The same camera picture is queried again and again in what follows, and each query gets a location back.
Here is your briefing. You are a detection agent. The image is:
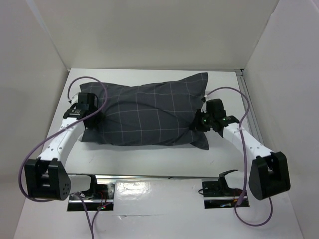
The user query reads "dark grey checked pillowcase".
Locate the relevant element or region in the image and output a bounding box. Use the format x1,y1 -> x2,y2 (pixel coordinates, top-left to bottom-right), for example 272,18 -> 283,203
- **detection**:
80,73 -> 209,150

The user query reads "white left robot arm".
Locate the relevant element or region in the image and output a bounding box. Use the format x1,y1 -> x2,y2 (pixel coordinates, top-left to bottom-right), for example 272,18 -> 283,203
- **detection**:
24,93 -> 103,201

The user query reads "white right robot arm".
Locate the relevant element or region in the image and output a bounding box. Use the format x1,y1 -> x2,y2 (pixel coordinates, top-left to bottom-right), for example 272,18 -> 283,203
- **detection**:
190,96 -> 291,200

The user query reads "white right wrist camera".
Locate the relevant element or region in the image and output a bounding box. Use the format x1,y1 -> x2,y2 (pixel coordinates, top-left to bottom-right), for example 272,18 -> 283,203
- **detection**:
200,95 -> 210,113

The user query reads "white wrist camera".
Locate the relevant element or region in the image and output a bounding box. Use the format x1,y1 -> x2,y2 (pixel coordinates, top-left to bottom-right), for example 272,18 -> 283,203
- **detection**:
68,93 -> 79,105
200,95 -> 210,113

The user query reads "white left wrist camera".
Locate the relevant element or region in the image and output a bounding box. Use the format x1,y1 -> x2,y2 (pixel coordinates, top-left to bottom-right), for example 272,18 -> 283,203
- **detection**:
68,93 -> 79,105

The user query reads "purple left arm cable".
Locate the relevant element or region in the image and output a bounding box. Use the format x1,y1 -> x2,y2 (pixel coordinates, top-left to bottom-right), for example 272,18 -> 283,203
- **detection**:
19,77 -> 108,239

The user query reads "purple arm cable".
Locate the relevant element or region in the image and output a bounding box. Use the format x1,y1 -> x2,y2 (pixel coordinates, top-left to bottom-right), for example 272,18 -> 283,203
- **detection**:
19,77 -> 108,239
204,87 -> 273,227

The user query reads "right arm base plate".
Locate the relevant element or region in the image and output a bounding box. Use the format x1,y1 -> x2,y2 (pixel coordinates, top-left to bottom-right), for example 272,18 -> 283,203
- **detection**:
198,170 -> 242,209

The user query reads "aluminium front rail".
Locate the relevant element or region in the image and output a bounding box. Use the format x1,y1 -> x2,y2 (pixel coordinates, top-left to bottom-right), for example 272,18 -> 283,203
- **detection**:
69,174 -> 218,183

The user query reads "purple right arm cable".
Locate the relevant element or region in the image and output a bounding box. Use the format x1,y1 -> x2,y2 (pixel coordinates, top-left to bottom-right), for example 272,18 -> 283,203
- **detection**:
204,87 -> 273,227

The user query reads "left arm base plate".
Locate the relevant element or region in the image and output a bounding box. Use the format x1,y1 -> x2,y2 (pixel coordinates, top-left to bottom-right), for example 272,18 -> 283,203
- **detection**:
67,182 -> 115,212

